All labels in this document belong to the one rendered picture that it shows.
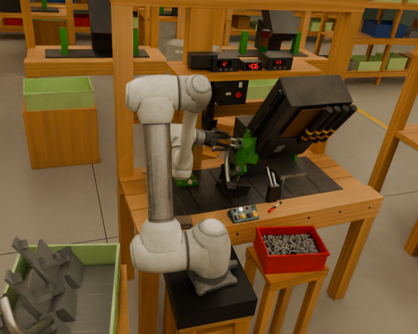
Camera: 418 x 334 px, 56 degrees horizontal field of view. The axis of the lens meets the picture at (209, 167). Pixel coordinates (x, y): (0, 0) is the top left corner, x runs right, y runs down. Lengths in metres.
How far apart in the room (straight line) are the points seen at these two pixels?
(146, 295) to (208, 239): 0.79
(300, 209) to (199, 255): 0.90
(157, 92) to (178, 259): 0.63
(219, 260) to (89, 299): 0.57
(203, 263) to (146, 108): 0.63
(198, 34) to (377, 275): 2.31
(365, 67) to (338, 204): 5.60
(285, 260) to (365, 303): 1.35
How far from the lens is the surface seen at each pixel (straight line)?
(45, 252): 1.81
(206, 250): 1.54
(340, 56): 2.73
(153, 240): 1.52
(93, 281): 1.86
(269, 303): 2.09
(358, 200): 2.53
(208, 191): 2.30
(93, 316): 1.74
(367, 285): 3.36
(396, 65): 8.36
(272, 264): 1.97
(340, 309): 3.10
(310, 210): 2.32
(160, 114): 1.46
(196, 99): 1.47
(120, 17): 2.08
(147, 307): 2.30
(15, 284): 1.56
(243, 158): 2.20
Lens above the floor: 2.20
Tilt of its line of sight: 31 degrees down
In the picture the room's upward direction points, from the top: 6 degrees clockwise
